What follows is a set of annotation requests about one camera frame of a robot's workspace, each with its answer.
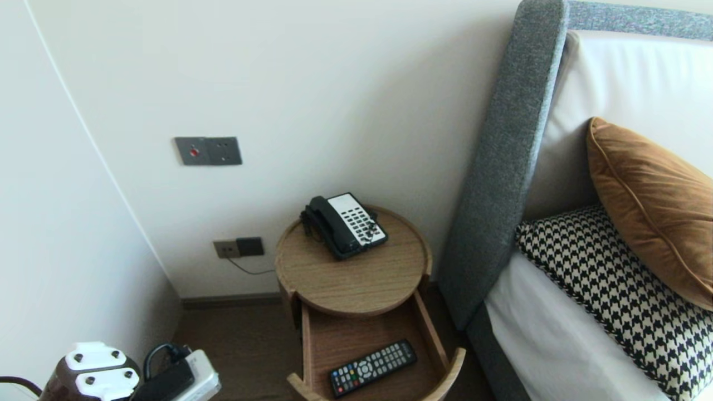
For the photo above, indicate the black TV remote control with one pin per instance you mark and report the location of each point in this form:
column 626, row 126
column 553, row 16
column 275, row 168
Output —
column 373, row 367

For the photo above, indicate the brown velvet pillow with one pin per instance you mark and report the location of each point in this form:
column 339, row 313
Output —
column 657, row 211

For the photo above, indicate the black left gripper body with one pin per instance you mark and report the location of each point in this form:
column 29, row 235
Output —
column 164, row 384

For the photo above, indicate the round wooden bedside table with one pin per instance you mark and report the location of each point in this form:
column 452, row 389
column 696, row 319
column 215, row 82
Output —
column 345, row 340

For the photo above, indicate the black white houndstooth pillow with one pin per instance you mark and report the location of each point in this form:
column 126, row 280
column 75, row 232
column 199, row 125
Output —
column 613, row 289

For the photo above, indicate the brown wooden baseboard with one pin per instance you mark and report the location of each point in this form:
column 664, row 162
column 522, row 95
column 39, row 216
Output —
column 234, row 301

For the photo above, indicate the beige wall outlet plate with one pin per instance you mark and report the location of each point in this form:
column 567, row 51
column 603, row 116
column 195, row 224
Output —
column 224, row 249

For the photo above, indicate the black desk telephone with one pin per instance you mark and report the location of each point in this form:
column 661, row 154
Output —
column 340, row 231

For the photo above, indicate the white headboard cushion panel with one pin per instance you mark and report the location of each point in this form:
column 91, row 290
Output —
column 629, row 78

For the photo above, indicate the grey switch plate red button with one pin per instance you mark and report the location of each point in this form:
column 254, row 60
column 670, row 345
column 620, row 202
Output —
column 191, row 151

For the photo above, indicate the black wall outlet plate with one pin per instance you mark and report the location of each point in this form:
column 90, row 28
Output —
column 250, row 246

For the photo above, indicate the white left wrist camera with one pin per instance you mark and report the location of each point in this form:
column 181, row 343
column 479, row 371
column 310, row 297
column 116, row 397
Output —
column 203, row 376

